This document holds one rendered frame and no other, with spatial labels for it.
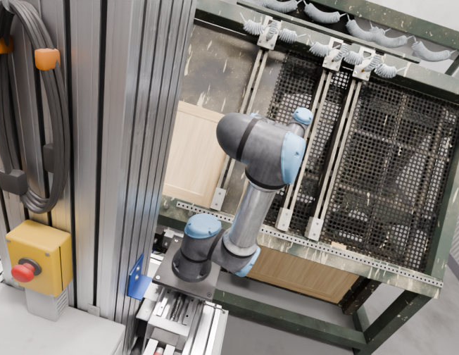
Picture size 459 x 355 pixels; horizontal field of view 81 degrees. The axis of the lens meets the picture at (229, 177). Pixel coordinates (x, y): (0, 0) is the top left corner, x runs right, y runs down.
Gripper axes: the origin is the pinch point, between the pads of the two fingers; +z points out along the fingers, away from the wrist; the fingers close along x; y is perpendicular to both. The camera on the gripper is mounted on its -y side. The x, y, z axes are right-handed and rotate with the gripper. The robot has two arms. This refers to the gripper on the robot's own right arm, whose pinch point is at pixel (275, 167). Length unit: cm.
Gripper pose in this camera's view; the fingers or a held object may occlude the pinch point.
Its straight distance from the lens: 133.5
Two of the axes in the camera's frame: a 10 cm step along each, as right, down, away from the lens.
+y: 2.8, -8.0, 5.4
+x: -9.5, -3.2, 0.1
